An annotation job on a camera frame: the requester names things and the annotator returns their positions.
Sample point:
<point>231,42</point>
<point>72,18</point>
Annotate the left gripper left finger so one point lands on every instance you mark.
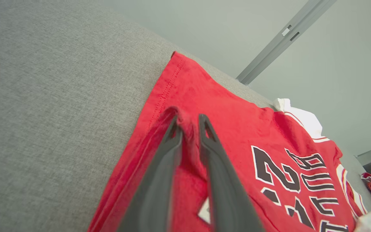
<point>156,193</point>

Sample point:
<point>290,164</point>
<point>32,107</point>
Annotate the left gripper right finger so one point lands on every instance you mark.
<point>227,193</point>

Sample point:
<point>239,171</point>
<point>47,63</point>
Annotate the red and white jersey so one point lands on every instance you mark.
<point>237,129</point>

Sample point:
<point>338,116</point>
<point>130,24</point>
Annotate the grey fabric sofa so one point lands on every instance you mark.
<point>43,96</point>

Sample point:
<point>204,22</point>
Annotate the grey partition post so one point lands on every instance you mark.
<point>269,51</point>

